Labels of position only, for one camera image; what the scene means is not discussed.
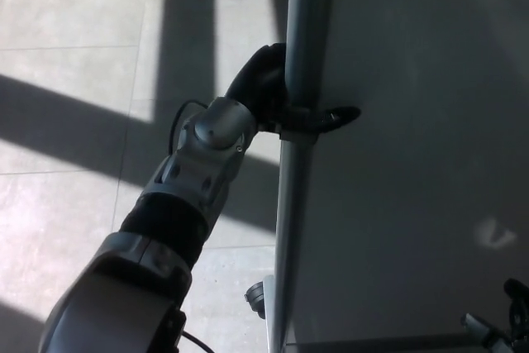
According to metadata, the black caster wheel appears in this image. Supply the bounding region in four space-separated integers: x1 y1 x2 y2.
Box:
243 280 268 321

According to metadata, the grey appliance door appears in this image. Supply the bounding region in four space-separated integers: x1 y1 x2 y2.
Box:
263 0 529 353

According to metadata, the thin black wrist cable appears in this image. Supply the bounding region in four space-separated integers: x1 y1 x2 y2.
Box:
169 98 208 152

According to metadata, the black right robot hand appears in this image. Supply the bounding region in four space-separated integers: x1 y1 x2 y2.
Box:
460 277 529 353

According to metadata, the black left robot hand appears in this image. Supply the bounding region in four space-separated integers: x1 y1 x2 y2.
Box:
225 42 362 140

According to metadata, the black cable at elbow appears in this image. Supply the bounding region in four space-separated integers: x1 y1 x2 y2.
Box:
181 329 217 353

